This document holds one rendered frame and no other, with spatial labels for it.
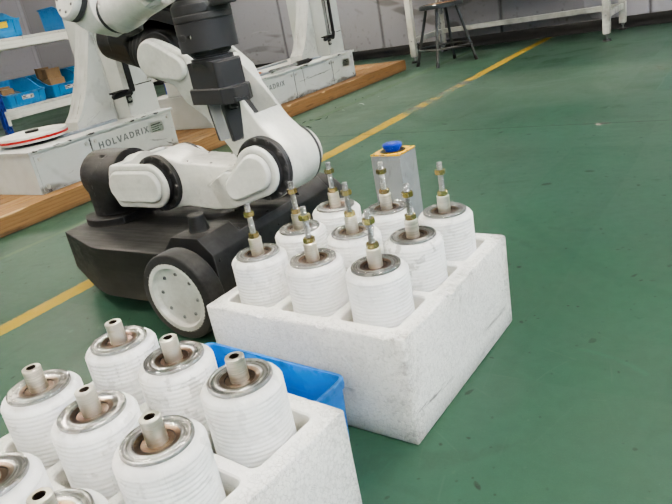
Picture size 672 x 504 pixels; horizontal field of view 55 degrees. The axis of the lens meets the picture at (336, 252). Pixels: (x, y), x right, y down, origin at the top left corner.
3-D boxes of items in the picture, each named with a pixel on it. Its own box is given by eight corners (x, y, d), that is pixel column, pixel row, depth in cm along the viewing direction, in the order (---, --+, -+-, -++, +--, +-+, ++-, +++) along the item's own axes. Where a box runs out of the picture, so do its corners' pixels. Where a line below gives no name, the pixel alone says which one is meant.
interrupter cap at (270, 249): (232, 254, 112) (231, 251, 111) (274, 242, 114) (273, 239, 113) (241, 268, 105) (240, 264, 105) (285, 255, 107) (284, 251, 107)
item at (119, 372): (109, 459, 93) (69, 352, 86) (161, 421, 100) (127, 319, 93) (149, 479, 87) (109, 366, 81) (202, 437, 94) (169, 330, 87)
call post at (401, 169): (390, 289, 145) (369, 156, 134) (405, 276, 150) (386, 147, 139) (418, 293, 141) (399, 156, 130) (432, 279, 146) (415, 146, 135)
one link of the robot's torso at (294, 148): (264, 216, 141) (126, 71, 146) (309, 190, 155) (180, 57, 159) (296, 171, 131) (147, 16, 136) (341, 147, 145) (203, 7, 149)
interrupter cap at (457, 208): (415, 219, 112) (415, 215, 112) (434, 204, 117) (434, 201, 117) (456, 221, 108) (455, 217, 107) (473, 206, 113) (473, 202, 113)
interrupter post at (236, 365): (225, 384, 72) (218, 359, 71) (240, 373, 74) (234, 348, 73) (240, 389, 71) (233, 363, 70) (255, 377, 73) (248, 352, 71)
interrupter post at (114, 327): (107, 345, 87) (100, 324, 86) (122, 337, 89) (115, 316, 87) (117, 349, 85) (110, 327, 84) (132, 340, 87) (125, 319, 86)
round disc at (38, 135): (-14, 151, 288) (-19, 139, 286) (44, 134, 311) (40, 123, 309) (24, 150, 272) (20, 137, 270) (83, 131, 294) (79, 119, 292)
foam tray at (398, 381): (229, 392, 117) (205, 305, 110) (346, 297, 145) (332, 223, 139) (419, 446, 94) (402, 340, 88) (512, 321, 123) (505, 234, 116)
